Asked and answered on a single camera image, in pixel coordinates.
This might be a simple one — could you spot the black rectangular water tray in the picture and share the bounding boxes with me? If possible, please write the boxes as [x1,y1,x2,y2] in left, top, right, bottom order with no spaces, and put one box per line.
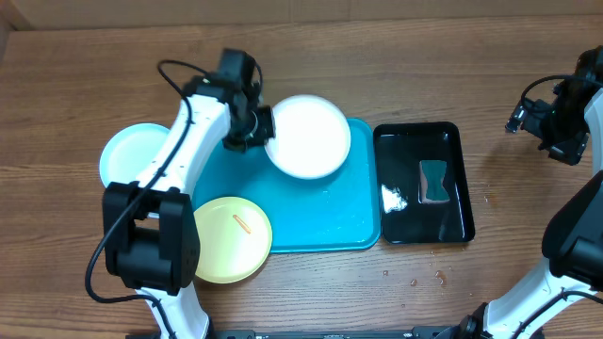
[373,121,476,244]

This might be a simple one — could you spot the yellow round plate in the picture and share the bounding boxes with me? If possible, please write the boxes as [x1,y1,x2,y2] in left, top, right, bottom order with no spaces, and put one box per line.
[194,197,272,284]

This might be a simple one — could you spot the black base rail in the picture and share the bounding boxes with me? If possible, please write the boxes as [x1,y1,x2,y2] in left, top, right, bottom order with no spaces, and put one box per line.
[206,320,478,339]

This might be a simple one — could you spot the white round plate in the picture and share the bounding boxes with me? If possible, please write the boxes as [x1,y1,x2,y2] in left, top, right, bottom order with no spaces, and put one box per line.
[265,95,351,180]

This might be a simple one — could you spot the green dish sponge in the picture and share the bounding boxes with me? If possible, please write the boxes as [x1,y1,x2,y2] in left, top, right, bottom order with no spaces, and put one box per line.
[419,160,449,204]

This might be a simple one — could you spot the teal plastic serving tray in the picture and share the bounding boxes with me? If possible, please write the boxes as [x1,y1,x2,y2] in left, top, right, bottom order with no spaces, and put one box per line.
[192,119,381,253]

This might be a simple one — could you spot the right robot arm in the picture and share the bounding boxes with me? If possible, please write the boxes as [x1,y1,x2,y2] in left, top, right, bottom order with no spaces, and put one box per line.
[437,47,602,338]

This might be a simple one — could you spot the light blue round plate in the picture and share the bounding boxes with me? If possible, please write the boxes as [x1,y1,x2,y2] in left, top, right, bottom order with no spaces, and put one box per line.
[99,123,170,187]

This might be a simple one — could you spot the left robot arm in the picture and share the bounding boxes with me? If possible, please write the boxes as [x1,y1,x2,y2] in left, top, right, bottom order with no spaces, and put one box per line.
[94,73,274,338]

